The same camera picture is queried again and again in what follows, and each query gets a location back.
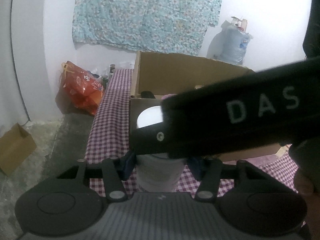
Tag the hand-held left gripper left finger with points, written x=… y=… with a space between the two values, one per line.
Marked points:
x=128 y=166

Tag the large cardboard box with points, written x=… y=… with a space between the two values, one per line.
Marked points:
x=180 y=72

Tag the white supplement bottle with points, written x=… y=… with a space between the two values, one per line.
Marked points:
x=160 y=175

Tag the small cardboard box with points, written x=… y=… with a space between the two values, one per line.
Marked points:
x=15 y=147

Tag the floral blue curtain cloth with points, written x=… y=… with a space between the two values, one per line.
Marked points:
x=150 y=12

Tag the person's right hand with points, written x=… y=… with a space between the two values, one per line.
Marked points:
x=303 y=182

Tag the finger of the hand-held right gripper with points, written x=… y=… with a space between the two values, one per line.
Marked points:
x=150 y=140

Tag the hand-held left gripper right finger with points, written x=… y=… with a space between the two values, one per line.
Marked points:
x=195 y=167

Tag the purple checkered tablecloth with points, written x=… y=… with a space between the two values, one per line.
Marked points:
x=112 y=120

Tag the red plastic bag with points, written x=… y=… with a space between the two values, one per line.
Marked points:
x=82 y=90

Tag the blue water jug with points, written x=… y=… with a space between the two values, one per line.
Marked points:
x=235 y=47

